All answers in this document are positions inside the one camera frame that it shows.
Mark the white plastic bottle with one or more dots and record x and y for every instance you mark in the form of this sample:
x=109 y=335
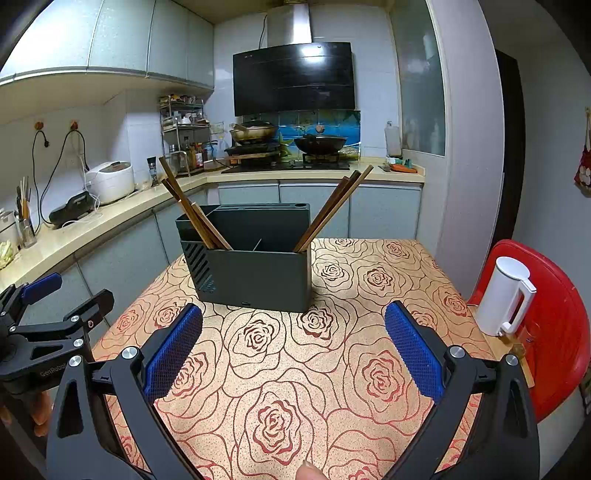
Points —
x=393 y=141

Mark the dark grey utensil holder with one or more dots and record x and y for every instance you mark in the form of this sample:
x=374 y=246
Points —
x=254 y=277

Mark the red plastic chair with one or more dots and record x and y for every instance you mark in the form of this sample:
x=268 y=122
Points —
x=558 y=323

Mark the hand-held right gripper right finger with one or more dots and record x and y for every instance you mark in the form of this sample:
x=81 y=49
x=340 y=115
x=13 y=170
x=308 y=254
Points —
x=413 y=353

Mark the beige kitchen countertop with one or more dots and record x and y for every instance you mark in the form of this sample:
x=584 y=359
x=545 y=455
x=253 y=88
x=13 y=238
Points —
x=138 y=203

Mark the black wok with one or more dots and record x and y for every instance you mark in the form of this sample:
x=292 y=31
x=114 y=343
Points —
x=321 y=144

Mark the person's right hand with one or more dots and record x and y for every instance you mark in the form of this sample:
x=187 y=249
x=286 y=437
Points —
x=310 y=473

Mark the pale green cabbage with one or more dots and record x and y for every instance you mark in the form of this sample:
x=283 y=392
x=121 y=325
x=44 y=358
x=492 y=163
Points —
x=5 y=256

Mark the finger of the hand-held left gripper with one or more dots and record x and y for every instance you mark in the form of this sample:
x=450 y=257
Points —
x=97 y=309
x=41 y=284

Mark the golden lidded pan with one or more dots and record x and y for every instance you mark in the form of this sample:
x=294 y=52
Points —
x=254 y=133

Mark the orange cloth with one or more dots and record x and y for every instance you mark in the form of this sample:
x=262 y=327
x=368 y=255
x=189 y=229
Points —
x=400 y=168

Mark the dark wooden chopstick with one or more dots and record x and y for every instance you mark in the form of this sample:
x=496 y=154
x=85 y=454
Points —
x=193 y=212
x=331 y=207

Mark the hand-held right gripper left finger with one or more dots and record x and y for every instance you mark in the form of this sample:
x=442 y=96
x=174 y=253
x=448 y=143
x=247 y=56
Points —
x=173 y=353

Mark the person's left hand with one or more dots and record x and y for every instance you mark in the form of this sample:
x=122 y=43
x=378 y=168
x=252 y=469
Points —
x=39 y=413

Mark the white electric kettle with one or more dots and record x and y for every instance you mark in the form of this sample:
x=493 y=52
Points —
x=501 y=295

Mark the metal spice rack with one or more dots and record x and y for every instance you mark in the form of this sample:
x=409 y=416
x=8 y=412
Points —
x=182 y=124

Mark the black countertop grill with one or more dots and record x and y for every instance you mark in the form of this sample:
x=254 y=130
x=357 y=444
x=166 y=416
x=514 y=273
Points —
x=71 y=210

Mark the glass utensil jar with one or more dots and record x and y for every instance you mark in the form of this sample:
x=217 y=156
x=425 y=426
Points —
x=27 y=230

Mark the black glass range hood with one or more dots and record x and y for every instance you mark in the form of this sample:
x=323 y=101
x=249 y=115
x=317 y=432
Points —
x=293 y=78

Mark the light wooden chopstick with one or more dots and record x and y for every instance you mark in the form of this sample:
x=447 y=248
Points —
x=341 y=205
x=214 y=230

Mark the frosted glass window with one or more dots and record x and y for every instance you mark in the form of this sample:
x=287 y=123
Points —
x=418 y=78

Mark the blue scenic backsplash tiles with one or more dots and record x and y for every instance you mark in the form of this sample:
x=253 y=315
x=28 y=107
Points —
x=304 y=122

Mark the grey upper cabinets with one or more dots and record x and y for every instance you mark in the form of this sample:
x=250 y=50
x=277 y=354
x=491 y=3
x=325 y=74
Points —
x=120 y=32

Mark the black glass cooktop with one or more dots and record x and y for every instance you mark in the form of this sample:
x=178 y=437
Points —
x=286 y=167

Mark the black portable stove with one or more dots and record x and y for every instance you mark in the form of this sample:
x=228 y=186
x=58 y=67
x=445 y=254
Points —
x=253 y=150

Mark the white rice cooker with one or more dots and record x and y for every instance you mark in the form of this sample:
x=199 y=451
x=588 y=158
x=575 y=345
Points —
x=111 y=182

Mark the brown wooden chopstick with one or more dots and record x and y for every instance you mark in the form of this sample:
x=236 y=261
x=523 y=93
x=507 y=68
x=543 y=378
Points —
x=319 y=217
x=191 y=203
x=187 y=217

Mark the rose pattern tablecloth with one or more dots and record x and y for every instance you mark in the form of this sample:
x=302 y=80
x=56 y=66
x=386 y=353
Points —
x=286 y=369

